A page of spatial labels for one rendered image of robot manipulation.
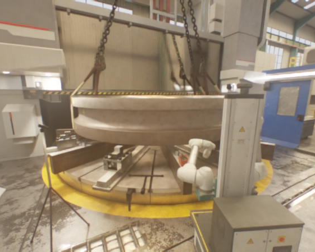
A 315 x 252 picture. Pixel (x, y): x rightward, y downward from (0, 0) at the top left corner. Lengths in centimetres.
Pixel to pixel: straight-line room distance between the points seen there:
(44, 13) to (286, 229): 463
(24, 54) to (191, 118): 311
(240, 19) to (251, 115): 550
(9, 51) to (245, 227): 387
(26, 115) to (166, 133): 376
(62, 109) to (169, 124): 604
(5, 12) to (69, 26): 183
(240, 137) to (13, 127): 507
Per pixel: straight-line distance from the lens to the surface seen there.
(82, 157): 372
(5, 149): 595
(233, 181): 178
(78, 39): 563
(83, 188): 333
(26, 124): 527
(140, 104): 279
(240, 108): 157
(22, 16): 424
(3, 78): 470
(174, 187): 268
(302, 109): 692
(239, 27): 679
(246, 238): 153
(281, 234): 167
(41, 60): 359
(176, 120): 298
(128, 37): 595
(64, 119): 820
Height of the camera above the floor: 177
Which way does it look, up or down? 11 degrees down
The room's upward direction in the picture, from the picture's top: straight up
